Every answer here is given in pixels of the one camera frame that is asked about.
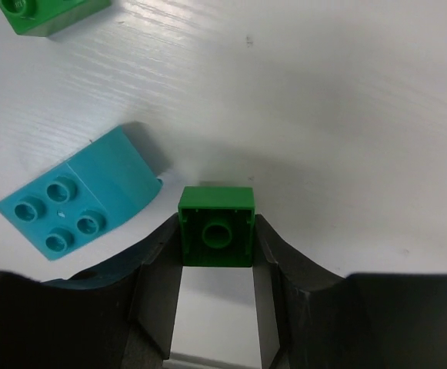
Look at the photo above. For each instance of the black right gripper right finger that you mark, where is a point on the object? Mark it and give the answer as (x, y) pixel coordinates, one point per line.
(309, 317)

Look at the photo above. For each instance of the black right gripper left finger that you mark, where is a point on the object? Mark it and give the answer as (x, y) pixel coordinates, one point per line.
(119, 313)

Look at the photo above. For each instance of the teal curved lego brick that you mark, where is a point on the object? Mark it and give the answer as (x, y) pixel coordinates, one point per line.
(84, 197)

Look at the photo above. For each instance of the small green lego brick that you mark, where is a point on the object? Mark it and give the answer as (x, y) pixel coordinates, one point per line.
(217, 226)

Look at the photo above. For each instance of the green square lego brick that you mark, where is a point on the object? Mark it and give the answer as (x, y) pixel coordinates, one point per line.
(42, 18)

